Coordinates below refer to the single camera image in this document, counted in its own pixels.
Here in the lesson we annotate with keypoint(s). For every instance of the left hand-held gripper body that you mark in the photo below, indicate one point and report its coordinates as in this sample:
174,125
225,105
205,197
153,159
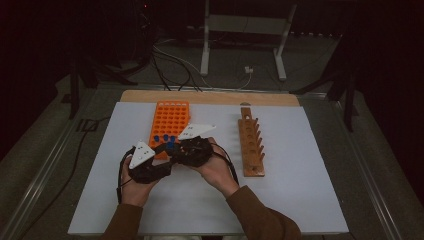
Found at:
141,155

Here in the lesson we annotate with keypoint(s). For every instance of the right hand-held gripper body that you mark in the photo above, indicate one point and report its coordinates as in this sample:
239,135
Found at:
195,151

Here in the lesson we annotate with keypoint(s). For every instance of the blue-capped test tube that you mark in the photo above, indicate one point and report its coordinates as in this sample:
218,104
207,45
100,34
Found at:
165,137
170,145
172,138
156,138

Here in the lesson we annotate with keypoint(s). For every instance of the orange plastic tube rack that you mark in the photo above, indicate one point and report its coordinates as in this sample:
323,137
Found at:
170,116

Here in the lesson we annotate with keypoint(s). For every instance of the wooden tube rack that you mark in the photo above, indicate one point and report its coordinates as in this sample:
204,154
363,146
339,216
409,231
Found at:
251,160

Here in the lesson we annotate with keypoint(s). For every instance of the person's right hand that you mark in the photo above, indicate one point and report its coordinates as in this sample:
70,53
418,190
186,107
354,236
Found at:
218,173

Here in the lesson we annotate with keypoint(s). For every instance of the person's left hand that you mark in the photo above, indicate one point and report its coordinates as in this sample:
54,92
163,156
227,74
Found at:
135,193

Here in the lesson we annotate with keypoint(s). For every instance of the white table mat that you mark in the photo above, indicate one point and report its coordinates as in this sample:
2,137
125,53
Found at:
200,206

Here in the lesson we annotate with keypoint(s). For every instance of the wooden table board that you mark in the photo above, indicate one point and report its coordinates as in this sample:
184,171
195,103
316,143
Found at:
210,97

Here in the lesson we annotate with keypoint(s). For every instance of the black tripod stand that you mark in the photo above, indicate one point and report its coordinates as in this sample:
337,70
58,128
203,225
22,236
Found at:
74,90
349,100

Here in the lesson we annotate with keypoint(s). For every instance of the white plug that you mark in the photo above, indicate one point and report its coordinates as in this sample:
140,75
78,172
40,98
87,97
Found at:
248,69

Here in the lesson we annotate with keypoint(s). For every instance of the dark equipment rack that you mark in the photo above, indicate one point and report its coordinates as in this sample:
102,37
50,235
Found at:
145,26

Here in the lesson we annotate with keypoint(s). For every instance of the white metal stand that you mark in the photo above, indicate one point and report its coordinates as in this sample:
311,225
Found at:
246,25

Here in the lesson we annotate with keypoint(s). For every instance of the aluminium frame rail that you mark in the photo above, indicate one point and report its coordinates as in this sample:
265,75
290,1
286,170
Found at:
50,160
366,166

